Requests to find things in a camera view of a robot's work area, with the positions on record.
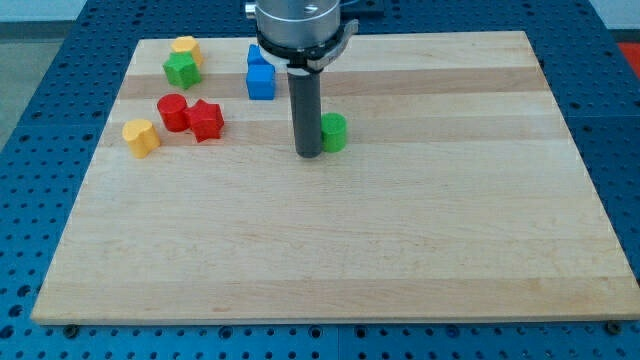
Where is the black and white clamp ring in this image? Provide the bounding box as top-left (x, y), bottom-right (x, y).
top-left (256, 18), bottom-right (360, 77)

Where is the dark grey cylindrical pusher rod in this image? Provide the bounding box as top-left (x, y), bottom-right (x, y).
top-left (287, 69), bottom-right (322, 158)

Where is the light wooden board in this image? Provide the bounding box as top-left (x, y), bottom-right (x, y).
top-left (31, 31), bottom-right (639, 325)

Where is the yellow hexagon block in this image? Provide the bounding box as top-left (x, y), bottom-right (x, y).
top-left (171, 36), bottom-right (204, 67)

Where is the blue block behind cube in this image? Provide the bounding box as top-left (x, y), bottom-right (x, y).
top-left (247, 44), bottom-right (269, 66)

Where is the green cylinder block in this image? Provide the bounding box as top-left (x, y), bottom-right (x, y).
top-left (321, 113), bottom-right (347, 153)

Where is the green star block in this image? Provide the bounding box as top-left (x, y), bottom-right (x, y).
top-left (162, 52), bottom-right (201, 89)

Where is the red star block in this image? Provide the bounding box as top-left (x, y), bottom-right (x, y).
top-left (185, 99), bottom-right (224, 143)

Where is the yellow heart block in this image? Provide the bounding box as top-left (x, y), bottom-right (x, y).
top-left (122, 119), bottom-right (161, 159)

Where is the red cylinder block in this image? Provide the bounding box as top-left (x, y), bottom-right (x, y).
top-left (156, 93), bottom-right (189, 132)

